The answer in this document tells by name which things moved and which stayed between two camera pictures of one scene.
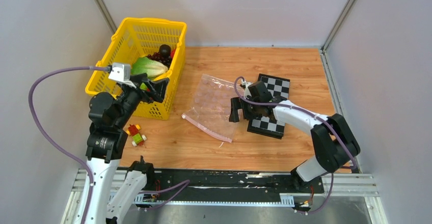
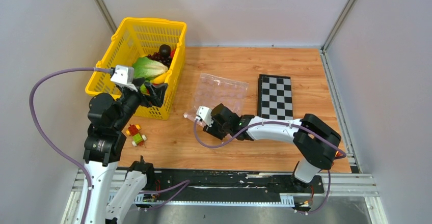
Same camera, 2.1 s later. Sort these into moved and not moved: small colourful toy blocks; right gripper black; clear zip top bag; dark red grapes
Moved: right gripper black
Not moved: small colourful toy blocks; dark red grapes; clear zip top bag
